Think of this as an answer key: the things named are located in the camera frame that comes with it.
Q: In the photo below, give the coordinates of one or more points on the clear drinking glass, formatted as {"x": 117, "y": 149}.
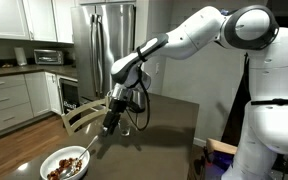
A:
{"x": 125, "y": 130}

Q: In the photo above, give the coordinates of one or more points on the silver metal spoon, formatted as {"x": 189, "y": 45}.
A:
{"x": 86, "y": 149}

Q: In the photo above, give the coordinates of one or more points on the wooden chair back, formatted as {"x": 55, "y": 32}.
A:
{"x": 80, "y": 113}

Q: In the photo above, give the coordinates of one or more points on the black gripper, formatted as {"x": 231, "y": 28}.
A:
{"x": 115, "y": 111}

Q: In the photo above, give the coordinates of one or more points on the stainless steel electric kettle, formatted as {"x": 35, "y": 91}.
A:
{"x": 140, "y": 100}

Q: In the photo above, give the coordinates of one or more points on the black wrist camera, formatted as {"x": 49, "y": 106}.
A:
{"x": 134, "y": 106}

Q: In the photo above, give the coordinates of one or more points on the white wall cabinets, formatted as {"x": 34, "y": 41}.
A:
{"x": 10, "y": 18}

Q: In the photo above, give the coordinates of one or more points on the white wall outlet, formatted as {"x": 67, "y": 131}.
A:
{"x": 157, "y": 68}

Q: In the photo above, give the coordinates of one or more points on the white drawer base cabinets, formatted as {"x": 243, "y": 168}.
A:
{"x": 7, "y": 100}

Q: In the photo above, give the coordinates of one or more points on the stainless steel refrigerator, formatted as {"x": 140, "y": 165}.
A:
{"x": 97, "y": 50}

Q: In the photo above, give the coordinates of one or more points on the white ceramic bowl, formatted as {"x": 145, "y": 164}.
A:
{"x": 55, "y": 160}

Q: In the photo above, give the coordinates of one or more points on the paper towel roll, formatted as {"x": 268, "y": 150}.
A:
{"x": 20, "y": 56}

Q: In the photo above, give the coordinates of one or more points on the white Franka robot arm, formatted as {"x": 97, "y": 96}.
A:
{"x": 270, "y": 100}

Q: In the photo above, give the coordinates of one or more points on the light wooden board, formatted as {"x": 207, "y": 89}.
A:
{"x": 220, "y": 146}

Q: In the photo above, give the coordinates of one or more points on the brown food pieces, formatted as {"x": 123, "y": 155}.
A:
{"x": 65, "y": 163}

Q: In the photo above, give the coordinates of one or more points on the silver toaster oven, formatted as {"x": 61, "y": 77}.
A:
{"x": 48, "y": 57}

